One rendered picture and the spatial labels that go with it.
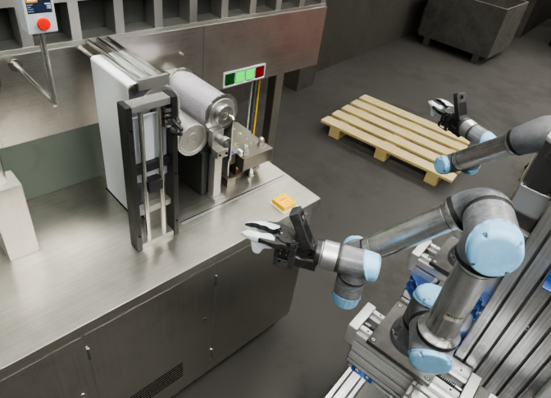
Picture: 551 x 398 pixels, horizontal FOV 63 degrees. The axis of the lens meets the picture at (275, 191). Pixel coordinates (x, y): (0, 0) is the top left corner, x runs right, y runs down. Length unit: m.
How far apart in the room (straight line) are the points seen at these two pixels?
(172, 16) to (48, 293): 1.10
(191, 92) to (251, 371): 1.37
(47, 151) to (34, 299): 0.55
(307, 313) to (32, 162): 1.60
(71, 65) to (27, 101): 0.18
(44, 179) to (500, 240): 1.51
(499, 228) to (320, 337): 1.63
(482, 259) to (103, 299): 1.05
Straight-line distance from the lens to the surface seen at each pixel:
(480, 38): 6.88
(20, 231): 1.60
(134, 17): 1.84
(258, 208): 1.78
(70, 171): 1.88
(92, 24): 1.78
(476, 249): 1.06
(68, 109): 1.76
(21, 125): 1.73
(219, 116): 1.63
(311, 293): 2.71
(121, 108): 1.29
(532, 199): 1.44
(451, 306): 1.23
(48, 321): 1.47
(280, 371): 2.39
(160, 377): 1.99
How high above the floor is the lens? 2.04
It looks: 37 degrees down
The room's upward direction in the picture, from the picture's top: 9 degrees clockwise
